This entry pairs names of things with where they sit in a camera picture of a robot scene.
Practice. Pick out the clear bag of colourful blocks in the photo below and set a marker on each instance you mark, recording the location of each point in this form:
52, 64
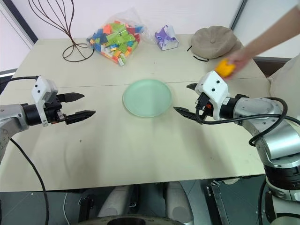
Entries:
117, 39

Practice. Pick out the black table frame bar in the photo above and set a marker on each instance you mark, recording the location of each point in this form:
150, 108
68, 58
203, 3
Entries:
218, 206

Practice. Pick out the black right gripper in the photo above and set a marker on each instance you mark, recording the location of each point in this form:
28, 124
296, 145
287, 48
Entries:
204, 103

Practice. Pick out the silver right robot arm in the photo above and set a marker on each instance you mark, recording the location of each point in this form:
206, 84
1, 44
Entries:
279, 138

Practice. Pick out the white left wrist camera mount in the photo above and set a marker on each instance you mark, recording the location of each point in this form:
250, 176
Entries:
42, 90

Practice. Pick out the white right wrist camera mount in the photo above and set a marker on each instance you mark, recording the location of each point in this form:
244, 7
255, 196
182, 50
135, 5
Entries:
215, 91

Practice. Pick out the person's bare forearm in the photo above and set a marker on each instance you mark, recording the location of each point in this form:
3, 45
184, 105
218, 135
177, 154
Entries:
274, 30

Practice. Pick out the beige cushion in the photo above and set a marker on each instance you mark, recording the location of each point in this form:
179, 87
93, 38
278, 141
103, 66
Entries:
286, 79

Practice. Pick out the grey right robot leg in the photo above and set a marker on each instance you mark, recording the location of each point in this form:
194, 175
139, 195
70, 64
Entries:
178, 201

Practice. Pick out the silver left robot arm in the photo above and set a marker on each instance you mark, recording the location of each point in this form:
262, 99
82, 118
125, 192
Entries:
11, 118

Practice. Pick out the pale green plate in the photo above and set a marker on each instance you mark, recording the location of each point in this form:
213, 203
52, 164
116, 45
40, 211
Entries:
147, 98

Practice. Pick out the dark wall post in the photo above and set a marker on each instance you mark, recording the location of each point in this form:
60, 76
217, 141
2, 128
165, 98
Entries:
239, 14

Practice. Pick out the beige flat cap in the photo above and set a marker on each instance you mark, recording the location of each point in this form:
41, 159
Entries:
213, 42

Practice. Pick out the person's bare hand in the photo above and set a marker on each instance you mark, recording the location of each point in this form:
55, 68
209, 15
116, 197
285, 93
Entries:
240, 59

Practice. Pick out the yellow toy object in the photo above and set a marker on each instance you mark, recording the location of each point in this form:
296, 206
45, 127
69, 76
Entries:
223, 68

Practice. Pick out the dark window frame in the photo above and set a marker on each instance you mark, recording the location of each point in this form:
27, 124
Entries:
21, 21

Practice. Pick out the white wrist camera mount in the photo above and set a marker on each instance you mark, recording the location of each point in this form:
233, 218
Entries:
42, 90
215, 91

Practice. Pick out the grey left robot leg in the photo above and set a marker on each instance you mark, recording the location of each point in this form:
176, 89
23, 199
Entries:
114, 201

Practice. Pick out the grey robot leg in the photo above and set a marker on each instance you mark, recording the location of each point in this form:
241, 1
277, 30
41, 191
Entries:
114, 201
178, 201

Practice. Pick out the purple and white box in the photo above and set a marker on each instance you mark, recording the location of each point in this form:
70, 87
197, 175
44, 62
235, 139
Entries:
167, 43

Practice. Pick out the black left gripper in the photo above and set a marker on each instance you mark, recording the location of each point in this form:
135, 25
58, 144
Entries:
55, 113

